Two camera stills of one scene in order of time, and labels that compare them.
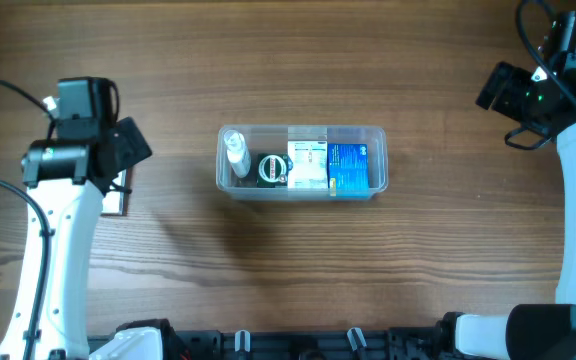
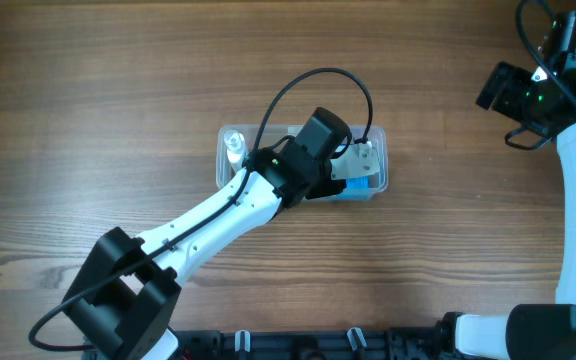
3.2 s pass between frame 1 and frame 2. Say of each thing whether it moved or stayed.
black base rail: stayed
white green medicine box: moved
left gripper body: moved
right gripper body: stayed
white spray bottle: stayed
